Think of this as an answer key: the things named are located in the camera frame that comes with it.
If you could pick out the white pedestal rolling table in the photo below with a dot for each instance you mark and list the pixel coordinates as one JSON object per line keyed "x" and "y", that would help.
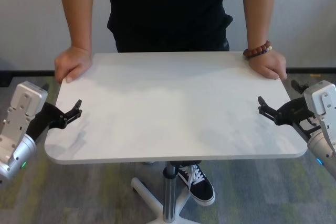
{"x": 168, "y": 103}

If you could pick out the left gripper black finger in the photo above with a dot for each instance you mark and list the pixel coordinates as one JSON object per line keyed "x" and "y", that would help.
{"x": 46, "y": 87}
{"x": 74, "y": 112}

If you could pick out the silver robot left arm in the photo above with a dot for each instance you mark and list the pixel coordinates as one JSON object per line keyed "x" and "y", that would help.
{"x": 15, "y": 166}

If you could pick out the person's right forearm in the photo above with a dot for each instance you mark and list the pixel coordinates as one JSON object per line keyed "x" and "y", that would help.
{"x": 78, "y": 19}

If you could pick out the person's left hand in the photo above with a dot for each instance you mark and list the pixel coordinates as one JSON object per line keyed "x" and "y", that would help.
{"x": 267, "y": 64}

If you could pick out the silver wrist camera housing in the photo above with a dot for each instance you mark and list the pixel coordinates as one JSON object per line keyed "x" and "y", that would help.
{"x": 26, "y": 98}
{"x": 319, "y": 95}

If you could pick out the person in black clothes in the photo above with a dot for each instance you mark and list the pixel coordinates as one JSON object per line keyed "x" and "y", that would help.
{"x": 168, "y": 3}

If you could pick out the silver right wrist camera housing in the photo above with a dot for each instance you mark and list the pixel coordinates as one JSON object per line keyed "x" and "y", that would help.
{"x": 319, "y": 95}

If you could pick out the person's right hand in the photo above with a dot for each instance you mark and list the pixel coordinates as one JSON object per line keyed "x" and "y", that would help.
{"x": 73, "y": 62}

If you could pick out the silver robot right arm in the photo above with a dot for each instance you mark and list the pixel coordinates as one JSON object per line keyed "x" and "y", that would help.
{"x": 320, "y": 153}

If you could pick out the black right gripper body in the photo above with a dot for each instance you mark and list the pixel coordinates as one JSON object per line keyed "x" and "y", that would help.
{"x": 294, "y": 111}

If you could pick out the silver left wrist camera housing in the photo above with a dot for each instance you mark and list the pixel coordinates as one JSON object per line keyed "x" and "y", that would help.
{"x": 26, "y": 98}

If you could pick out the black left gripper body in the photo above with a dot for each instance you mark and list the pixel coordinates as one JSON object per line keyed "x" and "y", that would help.
{"x": 44, "y": 119}

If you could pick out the black floor box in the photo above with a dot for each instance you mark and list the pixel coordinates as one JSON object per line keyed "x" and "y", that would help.
{"x": 5, "y": 78}

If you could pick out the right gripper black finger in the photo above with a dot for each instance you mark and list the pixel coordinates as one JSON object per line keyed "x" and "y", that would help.
{"x": 266, "y": 111}
{"x": 298, "y": 87}

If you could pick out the small tan floor scrap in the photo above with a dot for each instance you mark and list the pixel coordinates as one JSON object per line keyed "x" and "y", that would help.
{"x": 315, "y": 75}

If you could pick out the person's left forearm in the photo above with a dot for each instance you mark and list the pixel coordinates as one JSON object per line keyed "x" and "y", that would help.
{"x": 258, "y": 11}

